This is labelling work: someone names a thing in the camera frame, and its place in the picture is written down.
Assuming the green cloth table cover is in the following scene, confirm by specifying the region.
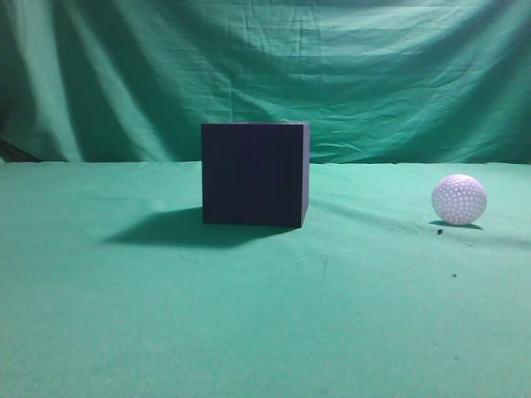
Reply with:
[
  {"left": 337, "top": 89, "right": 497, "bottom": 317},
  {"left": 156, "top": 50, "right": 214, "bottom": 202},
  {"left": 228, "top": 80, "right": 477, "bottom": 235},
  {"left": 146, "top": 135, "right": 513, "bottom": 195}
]
[{"left": 1, "top": 163, "right": 530, "bottom": 397}]

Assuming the green cloth backdrop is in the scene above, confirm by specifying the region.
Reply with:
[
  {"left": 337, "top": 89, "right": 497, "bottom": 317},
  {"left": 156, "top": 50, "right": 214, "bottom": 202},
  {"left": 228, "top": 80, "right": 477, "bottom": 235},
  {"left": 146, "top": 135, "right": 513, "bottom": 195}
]
[{"left": 1, "top": 1, "right": 530, "bottom": 163}]

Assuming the white dimpled golf ball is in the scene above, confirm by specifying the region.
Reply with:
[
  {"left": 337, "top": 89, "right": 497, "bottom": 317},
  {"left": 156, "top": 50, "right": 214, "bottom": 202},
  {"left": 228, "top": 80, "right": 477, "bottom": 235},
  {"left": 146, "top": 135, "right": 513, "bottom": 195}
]
[{"left": 431, "top": 174, "right": 488, "bottom": 226}]

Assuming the dark blue cube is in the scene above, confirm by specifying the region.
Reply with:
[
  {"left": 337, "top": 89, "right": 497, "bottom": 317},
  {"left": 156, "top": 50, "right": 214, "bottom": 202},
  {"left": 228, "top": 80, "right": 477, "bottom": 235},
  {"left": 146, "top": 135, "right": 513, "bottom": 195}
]
[{"left": 201, "top": 123, "right": 310, "bottom": 228}]

